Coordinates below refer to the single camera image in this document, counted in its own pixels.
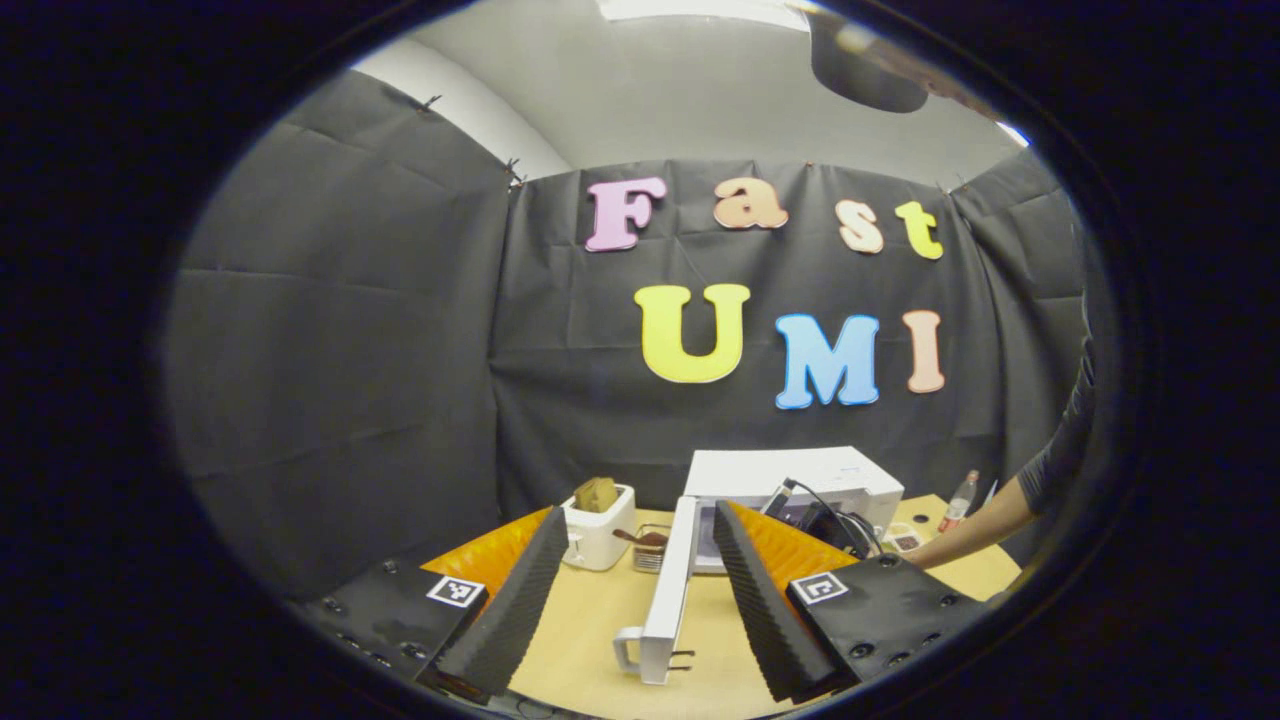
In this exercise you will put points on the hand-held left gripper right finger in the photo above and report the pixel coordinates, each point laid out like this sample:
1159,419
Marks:
760,610

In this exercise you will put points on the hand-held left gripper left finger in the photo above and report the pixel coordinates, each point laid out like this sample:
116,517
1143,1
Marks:
510,620

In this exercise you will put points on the white microwave oven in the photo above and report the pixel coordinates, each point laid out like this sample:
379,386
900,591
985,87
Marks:
670,590

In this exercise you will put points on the divided dish of beans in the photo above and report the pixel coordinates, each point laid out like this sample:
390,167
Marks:
903,540

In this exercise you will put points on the white toaster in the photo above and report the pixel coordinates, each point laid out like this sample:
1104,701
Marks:
595,540

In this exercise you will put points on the clear plastic bottle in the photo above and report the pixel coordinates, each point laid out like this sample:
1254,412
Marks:
958,505

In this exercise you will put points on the brown wooden spoon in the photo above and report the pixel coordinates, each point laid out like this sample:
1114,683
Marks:
640,538

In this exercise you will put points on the brown toast slice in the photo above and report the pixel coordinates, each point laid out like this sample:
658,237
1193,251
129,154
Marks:
597,495

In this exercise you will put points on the white printed board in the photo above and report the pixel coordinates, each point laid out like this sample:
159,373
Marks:
992,495

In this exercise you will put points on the black backdrop cloth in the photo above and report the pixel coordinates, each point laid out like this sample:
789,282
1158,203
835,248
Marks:
350,350

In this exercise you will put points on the small ceiling light panel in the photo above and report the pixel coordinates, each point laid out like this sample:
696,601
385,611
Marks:
1015,134

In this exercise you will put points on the dark rounded object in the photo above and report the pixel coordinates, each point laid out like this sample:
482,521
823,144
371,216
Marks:
865,65

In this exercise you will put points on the large ceiling light panel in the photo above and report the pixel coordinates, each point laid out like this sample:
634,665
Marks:
700,10

